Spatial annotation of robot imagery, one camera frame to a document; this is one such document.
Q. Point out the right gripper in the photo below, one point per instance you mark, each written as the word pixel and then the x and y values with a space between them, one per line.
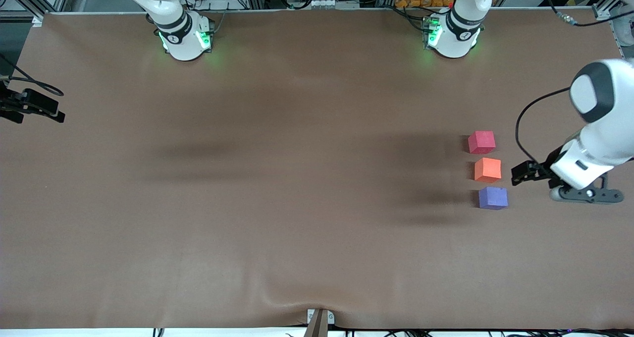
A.
pixel 11 104

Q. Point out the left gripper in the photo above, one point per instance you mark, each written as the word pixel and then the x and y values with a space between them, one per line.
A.
pixel 551 164

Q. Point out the orange foam cube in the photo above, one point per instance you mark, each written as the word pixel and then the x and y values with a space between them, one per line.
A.
pixel 488 170

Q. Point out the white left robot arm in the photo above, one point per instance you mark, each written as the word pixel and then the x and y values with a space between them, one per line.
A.
pixel 599 109

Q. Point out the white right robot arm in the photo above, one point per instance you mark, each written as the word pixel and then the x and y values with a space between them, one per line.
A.
pixel 173 25

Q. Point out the purple foam cube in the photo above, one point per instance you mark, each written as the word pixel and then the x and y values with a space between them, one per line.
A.
pixel 493 198

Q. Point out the red foam cube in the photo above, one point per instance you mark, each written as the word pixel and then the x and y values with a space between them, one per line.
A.
pixel 481 142

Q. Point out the grey white shoe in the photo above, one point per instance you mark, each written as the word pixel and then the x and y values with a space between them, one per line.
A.
pixel 625 27

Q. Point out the brown table mat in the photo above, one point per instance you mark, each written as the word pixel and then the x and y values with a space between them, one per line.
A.
pixel 198 228

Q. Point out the white connector block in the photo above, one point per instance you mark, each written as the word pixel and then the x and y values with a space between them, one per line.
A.
pixel 334 3

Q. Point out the metal frame corner bracket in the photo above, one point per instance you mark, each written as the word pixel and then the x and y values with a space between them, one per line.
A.
pixel 37 20
pixel 602 12

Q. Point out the metal table edge bracket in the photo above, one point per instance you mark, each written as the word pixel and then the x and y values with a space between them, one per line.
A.
pixel 320 321

